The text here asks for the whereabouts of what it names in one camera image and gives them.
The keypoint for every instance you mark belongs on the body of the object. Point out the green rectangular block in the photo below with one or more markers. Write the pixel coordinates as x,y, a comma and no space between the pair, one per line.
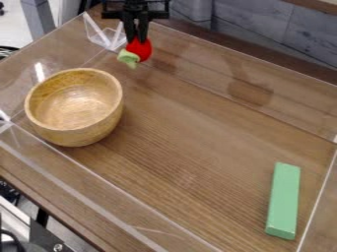
280,221

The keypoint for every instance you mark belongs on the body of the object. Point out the red plush fruit green stem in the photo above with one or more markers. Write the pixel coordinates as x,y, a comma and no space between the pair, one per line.
135,52

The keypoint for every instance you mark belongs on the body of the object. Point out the wooden bowl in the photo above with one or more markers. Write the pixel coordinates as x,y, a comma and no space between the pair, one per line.
74,107

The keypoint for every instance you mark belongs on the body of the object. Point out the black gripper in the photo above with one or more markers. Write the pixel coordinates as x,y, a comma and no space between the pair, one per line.
155,8

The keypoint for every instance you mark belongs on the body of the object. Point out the black device bottom left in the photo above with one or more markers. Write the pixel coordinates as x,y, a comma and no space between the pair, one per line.
30,239

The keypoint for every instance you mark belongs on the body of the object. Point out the clear acrylic tray enclosure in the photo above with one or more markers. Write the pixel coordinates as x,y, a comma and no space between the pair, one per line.
177,181

